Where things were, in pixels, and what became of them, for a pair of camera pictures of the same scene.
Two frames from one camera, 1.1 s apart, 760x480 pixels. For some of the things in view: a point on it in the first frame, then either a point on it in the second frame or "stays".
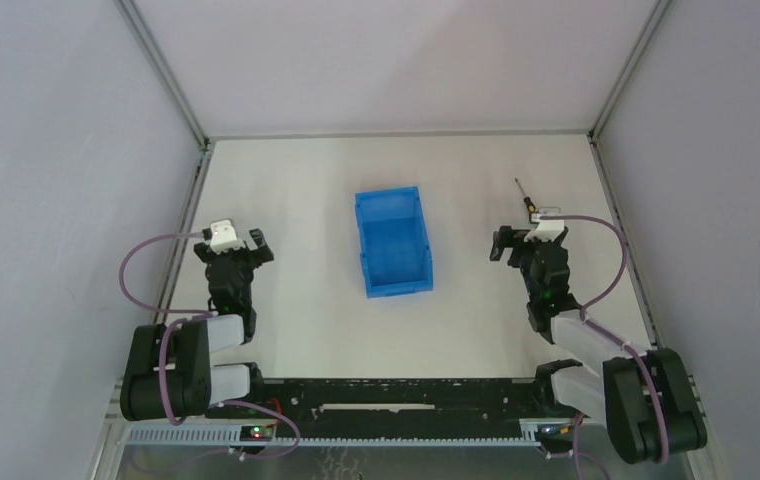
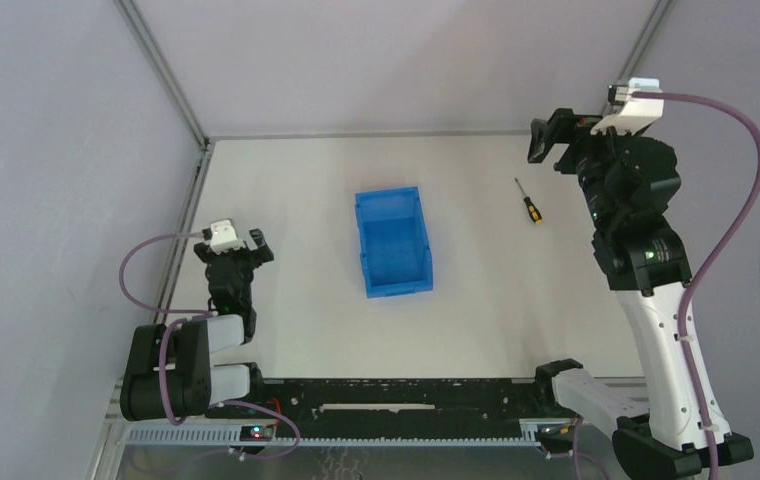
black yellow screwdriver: x=527 y=200 stays
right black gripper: x=529 y=249 → x=569 y=142
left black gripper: x=235 y=256 stays
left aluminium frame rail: x=186 y=215 stays
